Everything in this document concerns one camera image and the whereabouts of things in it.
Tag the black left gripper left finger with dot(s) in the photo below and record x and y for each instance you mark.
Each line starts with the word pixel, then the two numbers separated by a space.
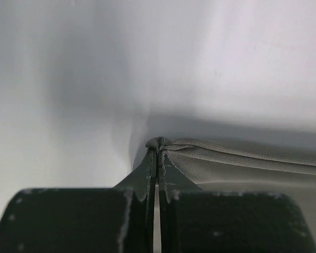
pixel 117 219

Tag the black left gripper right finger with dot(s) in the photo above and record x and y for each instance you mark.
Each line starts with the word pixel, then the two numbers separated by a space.
pixel 194 220

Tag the dark grey t shirt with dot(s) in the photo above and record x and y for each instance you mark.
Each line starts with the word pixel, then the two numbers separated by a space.
pixel 235 165

